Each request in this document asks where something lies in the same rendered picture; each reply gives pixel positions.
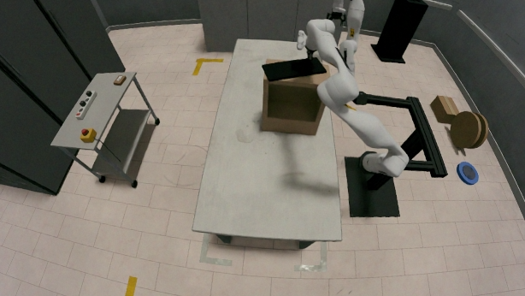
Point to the tan open-front wooden cabinet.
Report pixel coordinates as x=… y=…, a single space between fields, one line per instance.
x=289 y=98

